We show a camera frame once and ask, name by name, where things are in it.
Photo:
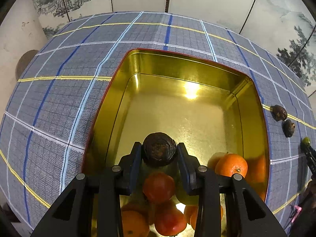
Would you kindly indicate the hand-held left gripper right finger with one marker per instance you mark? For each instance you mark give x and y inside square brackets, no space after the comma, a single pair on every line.
[184,163]

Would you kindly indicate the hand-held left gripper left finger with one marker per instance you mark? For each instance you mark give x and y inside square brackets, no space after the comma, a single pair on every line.
[135,163]

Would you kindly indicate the mandarin orange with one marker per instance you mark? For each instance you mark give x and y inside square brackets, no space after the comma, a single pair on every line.
[134,223]
[230,165]

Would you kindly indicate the green tomato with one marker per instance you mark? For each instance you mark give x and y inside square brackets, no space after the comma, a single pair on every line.
[306,142]
[181,198]

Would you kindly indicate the smooth orange fruit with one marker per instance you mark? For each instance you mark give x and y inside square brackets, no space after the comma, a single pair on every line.
[193,214]

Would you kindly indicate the red tomato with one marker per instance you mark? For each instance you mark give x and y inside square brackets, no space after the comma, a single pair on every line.
[170,221]
[159,187]

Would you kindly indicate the gold metal tin box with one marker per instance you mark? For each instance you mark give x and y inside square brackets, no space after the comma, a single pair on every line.
[185,108]

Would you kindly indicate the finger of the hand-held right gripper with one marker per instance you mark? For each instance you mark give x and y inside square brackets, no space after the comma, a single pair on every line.
[309,155]

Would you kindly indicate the brown round object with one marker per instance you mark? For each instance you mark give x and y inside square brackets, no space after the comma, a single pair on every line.
[26,63]

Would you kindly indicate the ink landscape folding screen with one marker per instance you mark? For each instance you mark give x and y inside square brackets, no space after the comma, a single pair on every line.
[212,5]

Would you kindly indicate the dark wrinkled passion fruit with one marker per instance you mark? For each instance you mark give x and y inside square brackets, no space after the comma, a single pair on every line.
[280,112]
[288,127]
[159,148]

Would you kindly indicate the grey plaid tablecloth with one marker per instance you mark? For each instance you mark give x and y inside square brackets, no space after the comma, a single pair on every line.
[61,91]

